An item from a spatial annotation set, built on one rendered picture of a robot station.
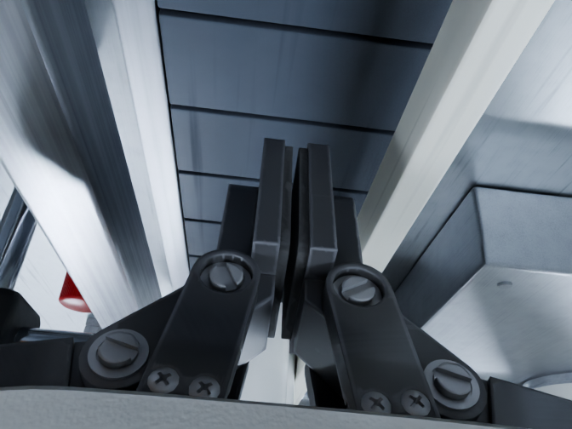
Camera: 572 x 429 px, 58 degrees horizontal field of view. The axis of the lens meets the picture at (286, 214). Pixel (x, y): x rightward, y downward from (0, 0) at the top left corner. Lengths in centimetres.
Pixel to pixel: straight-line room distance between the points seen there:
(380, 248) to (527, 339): 23
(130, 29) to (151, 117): 4
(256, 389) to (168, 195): 12
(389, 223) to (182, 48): 8
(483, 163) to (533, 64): 7
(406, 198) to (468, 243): 15
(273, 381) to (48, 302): 31
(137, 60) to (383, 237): 10
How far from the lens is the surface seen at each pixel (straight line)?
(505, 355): 43
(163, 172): 22
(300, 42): 16
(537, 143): 29
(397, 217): 17
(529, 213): 31
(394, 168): 16
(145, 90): 18
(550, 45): 24
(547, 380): 49
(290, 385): 36
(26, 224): 21
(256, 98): 18
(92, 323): 57
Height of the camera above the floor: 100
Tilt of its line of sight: 31 degrees down
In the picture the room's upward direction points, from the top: 176 degrees counter-clockwise
